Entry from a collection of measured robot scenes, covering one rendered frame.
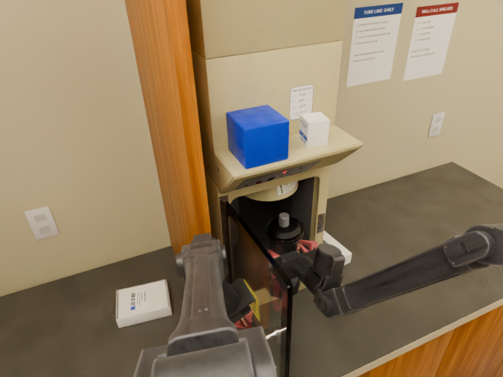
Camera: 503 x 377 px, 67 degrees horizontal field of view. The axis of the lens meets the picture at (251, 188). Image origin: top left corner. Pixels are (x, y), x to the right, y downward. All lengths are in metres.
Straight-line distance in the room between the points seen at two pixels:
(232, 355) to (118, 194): 1.09
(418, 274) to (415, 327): 0.55
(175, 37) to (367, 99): 1.09
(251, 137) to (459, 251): 0.41
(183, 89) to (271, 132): 0.19
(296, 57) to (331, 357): 0.79
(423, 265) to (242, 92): 0.48
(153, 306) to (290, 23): 0.88
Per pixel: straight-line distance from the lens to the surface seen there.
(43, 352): 1.31
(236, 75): 0.81
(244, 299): 0.79
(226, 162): 0.81
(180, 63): 0.67
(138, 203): 1.39
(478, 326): 1.60
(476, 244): 0.65
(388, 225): 1.61
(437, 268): 0.72
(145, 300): 1.27
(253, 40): 0.81
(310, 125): 0.84
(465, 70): 1.98
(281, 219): 1.01
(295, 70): 0.87
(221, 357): 0.32
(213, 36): 0.78
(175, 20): 0.66
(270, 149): 0.78
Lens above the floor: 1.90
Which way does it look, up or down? 33 degrees down
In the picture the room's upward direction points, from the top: 2 degrees counter-clockwise
